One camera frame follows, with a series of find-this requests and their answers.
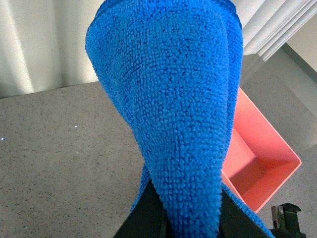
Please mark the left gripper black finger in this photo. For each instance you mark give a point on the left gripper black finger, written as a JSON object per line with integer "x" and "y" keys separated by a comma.
{"x": 148, "y": 219}

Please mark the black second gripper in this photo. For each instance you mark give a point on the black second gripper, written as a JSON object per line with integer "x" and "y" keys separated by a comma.
{"x": 234, "y": 223}

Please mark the blue microfiber cloth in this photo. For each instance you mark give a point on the blue microfiber cloth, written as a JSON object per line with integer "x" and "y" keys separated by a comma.
{"x": 172, "y": 70}

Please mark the pink plastic tray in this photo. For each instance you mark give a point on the pink plastic tray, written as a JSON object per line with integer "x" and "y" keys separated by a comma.
{"x": 259, "y": 161}

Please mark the white pleated curtain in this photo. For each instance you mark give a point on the white pleated curtain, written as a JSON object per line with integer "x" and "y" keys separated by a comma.
{"x": 42, "y": 41}

